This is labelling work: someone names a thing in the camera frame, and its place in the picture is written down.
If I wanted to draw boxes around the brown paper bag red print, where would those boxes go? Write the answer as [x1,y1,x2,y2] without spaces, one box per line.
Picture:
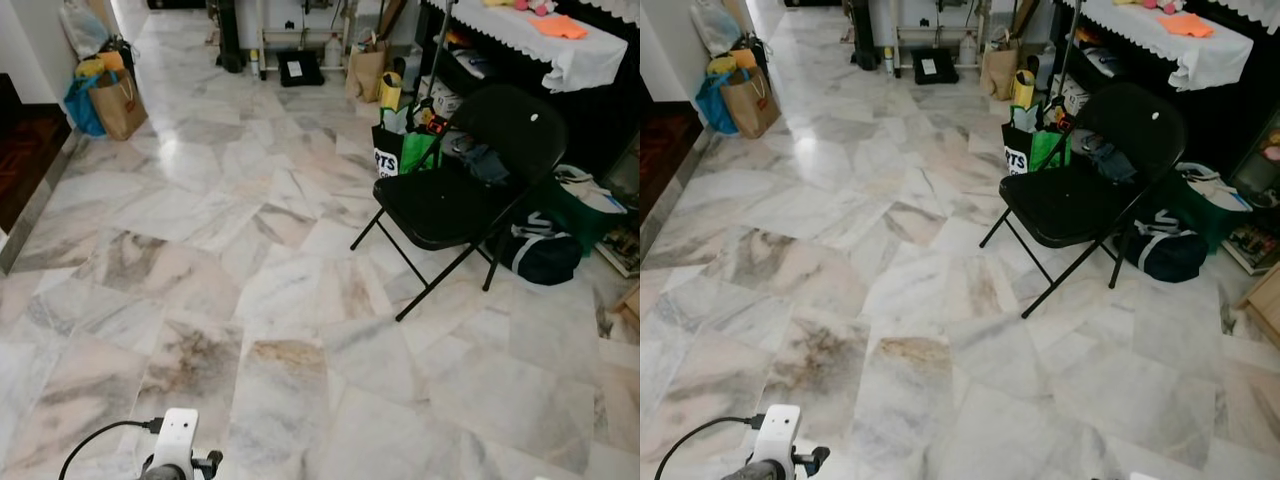
[720,68,783,140]
[88,68,149,142]

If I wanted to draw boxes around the orange cloth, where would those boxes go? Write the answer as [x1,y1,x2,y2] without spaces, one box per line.
[1160,12,1216,39]
[528,14,589,41]

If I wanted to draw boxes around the plain brown paper bag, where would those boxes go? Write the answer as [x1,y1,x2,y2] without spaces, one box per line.
[346,44,389,103]
[980,44,1020,101]

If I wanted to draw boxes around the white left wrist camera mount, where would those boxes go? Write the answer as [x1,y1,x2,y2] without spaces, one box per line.
[150,408,199,471]
[752,404,803,471]

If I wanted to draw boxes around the navy duffel bag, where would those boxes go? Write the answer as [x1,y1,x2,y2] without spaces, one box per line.
[497,224,583,287]
[1120,221,1209,284]

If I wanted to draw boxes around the black bathroom scale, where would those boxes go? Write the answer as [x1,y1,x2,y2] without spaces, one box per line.
[912,47,961,86]
[277,50,325,88]

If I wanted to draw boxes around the yellow bag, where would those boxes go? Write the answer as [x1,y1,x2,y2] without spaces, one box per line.
[75,52,126,81]
[705,51,761,79]

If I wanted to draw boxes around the blue bag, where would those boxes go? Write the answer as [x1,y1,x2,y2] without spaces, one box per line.
[64,73,107,139]
[696,72,738,137]

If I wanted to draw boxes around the white plastic bag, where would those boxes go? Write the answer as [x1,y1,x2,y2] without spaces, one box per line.
[58,0,113,59]
[690,0,746,57]

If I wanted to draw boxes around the table with white lace cloth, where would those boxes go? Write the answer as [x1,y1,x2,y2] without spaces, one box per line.
[1060,0,1257,93]
[420,0,631,94]

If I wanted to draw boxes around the green tote bag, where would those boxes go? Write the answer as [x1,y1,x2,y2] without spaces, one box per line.
[1170,161,1254,251]
[545,164,629,256]

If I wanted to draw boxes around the grey clothes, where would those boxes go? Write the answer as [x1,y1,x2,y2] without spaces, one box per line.
[452,138,513,187]
[1078,136,1138,185]

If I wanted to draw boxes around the black folding chair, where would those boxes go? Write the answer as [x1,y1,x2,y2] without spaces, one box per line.
[980,82,1189,320]
[350,84,569,322]

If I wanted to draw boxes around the black and green shopping bag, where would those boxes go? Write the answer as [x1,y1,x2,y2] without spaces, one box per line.
[372,104,442,179]
[1003,100,1072,177]

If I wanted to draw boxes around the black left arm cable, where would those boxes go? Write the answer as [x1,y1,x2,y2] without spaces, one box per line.
[58,418,164,480]
[655,414,766,480]

